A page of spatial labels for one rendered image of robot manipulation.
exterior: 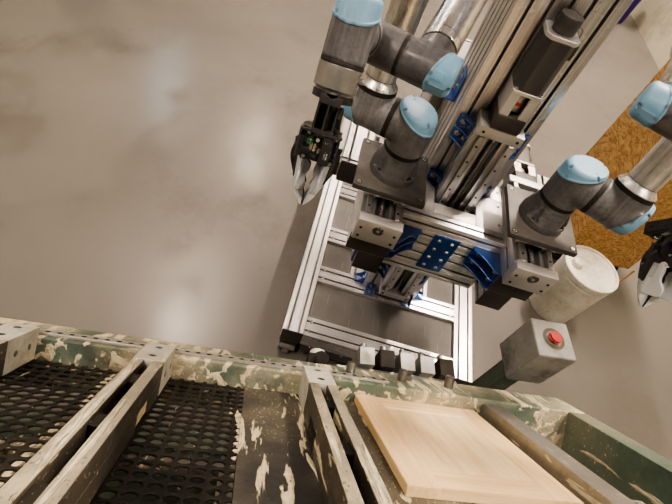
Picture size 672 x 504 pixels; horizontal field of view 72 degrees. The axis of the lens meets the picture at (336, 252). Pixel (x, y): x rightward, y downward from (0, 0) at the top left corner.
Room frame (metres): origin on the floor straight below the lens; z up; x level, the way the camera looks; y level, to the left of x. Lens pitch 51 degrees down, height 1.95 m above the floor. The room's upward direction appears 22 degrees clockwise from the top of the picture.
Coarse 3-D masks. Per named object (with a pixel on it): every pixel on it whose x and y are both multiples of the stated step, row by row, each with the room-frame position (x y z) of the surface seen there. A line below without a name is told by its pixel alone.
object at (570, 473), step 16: (496, 416) 0.53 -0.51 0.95; (512, 416) 0.54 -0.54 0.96; (512, 432) 0.48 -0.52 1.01; (528, 432) 0.48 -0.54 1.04; (528, 448) 0.44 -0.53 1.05; (544, 448) 0.43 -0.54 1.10; (544, 464) 0.40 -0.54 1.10; (560, 464) 0.39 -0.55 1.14; (576, 464) 0.40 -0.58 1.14; (560, 480) 0.36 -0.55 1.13; (576, 480) 0.35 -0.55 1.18; (592, 480) 0.36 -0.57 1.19; (576, 496) 0.33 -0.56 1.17; (592, 496) 0.33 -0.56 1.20; (608, 496) 0.32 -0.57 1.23; (624, 496) 0.34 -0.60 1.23
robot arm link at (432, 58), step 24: (456, 0) 0.95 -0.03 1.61; (480, 0) 0.99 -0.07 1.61; (432, 24) 0.88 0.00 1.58; (456, 24) 0.88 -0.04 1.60; (408, 48) 0.78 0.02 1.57; (432, 48) 0.80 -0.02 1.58; (456, 48) 0.85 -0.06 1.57; (408, 72) 0.77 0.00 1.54; (432, 72) 0.77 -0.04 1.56; (456, 72) 0.78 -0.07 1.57
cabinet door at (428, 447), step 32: (384, 416) 0.41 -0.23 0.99; (416, 416) 0.45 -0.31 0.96; (448, 416) 0.49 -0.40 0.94; (480, 416) 0.53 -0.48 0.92; (384, 448) 0.30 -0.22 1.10; (416, 448) 0.33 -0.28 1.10; (448, 448) 0.36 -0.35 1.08; (480, 448) 0.39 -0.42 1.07; (512, 448) 0.42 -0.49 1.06; (416, 480) 0.24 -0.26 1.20; (448, 480) 0.26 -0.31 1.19; (480, 480) 0.29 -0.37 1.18; (512, 480) 0.31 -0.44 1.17; (544, 480) 0.34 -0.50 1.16
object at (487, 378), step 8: (496, 368) 0.84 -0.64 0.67; (480, 376) 0.86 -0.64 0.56; (488, 376) 0.84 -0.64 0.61; (496, 376) 0.82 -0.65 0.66; (504, 376) 0.81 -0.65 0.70; (472, 384) 0.85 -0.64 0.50; (480, 384) 0.83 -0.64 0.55; (488, 384) 0.81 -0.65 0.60; (496, 384) 0.81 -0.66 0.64; (504, 384) 0.81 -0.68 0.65; (512, 384) 0.82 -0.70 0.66
